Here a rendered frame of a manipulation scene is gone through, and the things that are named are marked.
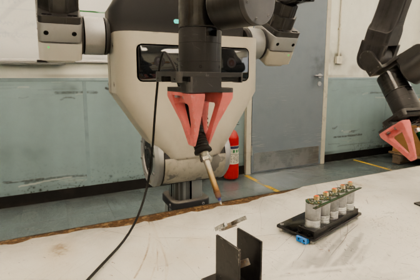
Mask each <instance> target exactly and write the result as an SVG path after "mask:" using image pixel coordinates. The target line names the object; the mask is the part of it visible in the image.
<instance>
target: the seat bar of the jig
mask: <svg viewBox="0 0 420 280"><path fill-rule="evenodd" d="M356 214H358V208H355V206H354V210H352V211H346V214H345V215H338V219H330V220H329V224H321V227H320V228H319V229H309V228H307V227H306V226H305V225H304V223H303V224H300V225H299V226H298V230H299V229H301V230H302V232H303V233H305V234H307V233H311V236H312V237H313V238H315V237H317V236H319V235H321V234H322V233H325V232H326V231H328V230H330V229H331V228H333V227H335V226H337V225H338V224H341V223H342V222H344V221H346V220H347V219H349V218H351V217H353V216H355V215H356Z"/></svg>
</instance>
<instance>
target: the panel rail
mask: <svg viewBox="0 0 420 280"><path fill-rule="evenodd" d="M358 189H361V187H357V188H354V189H353V190H351V191H346V193H344V194H342V195H338V197H335V198H334V199H330V200H329V201H327V202H324V203H320V205H318V206H316V207H314V208H313V209H318V208H320V207H322V206H325V205H327V204H329V203H331V202H333V201H335V200H337V199H339V198H342V197H344V196H346V195H348V194H351V193H353V192H354V191H357V190H358Z"/></svg>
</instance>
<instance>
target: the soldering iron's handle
mask: <svg viewBox="0 0 420 280"><path fill-rule="evenodd" d="M185 107H186V112H187V116H188V119H189V124H190V127H191V120H190V115H189V107H188V105H187V104H185ZM194 150H195V152H194V154H195V156H199V153H201V152H203V151H209V152H211V151H212V148H211V146H209V144H208V140H207V138H206V135H205V132H204V129H203V126H202V124H201V123H200V127H199V134H198V137H197V143H196V146H194Z"/></svg>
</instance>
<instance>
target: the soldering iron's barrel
mask: <svg viewBox="0 0 420 280"><path fill-rule="evenodd" d="M199 157H200V161H201V163H204V165H205V167H206V171H207V174H208V176H209V180H210V182H211V186H212V189H213V192H214V195H215V197H216V199H217V198H221V193H220V190H219V187H218V184H217V181H216V178H215V176H214V173H213V169H212V167H211V163H210V160H211V159H212V158H211V156H210V153H209V151H203V152H201V153H199Z"/></svg>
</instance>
